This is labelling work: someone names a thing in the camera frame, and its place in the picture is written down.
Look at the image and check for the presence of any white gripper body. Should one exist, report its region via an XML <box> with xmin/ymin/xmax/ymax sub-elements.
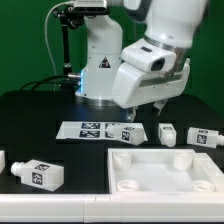
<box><xmin>111</xmin><ymin>58</ymin><xmax>190</xmax><ymax>108</ymax></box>

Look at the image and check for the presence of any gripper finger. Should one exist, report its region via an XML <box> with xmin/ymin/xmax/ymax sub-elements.
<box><xmin>125</xmin><ymin>107</ymin><xmax>137</xmax><ymax>122</ymax></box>
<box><xmin>154</xmin><ymin>99</ymin><xmax>168</xmax><ymax>114</ymax></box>

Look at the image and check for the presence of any white square tabletop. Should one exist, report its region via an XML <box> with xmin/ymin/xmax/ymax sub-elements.
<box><xmin>108</xmin><ymin>149</ymin><xmax>224</xmax><ymax>193</ymax></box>

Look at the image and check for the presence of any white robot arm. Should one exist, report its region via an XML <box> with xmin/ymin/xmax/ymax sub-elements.
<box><xmin>74</xmin><ymin>0</ymin><xmax>209</xmax><ymax>122</ymax></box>

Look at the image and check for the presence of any white marker tag sheet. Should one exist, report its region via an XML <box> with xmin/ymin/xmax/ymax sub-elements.
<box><xmin>55</xmin><ymin>121</ymin><xmax>149</xmax><ymax>142</ymax></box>

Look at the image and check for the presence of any white left fence piece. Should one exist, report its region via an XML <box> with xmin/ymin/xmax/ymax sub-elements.
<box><xmin>0</xmin><ymin>151</ymin><xmax>5</xmax><ymax>174</ymax></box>

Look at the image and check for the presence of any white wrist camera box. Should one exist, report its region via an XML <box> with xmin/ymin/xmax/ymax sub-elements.
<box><xmin>121</xmin><ymin>38</ymin><xmax>176</xmax><ymax>72</ymax></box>

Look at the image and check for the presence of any black cables bundle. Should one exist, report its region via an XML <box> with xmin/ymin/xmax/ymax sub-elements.
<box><xmin>19</xmin><ymin>75</ymin><xmax>81</xmax><ymax>92</ymax></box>

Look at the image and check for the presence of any black camera stand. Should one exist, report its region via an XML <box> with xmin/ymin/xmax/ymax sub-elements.
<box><xmin>52</xmin><ymin>4</ymin><xmax>88</xmax><ymax>88</ymax></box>

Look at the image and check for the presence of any white front fence rail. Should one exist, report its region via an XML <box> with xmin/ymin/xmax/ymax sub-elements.
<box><xmin>0</xmin><ymin>193</ymin><xmax>224</xmax><ymax>223</ymax></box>

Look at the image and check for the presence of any grey cable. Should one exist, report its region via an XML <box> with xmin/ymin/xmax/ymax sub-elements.
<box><xmin>44</xmin><ymin>1</ymin><xmax>75</xmax><ymax>92</ymax></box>

